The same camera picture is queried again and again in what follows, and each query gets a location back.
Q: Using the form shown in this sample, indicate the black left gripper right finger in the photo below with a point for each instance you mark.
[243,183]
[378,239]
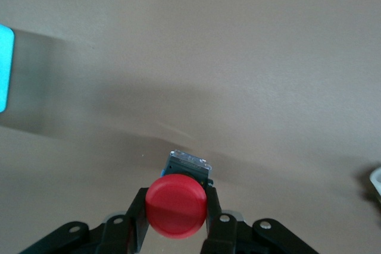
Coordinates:
[226,230]

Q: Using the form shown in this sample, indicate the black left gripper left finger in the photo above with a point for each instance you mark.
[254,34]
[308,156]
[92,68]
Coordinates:
[119,230]

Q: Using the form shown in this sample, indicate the red push button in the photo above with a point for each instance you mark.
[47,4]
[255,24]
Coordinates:
[177,203]

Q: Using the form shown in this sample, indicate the cyan plastic bin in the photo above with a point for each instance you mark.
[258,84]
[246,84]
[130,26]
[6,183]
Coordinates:
[6,66]

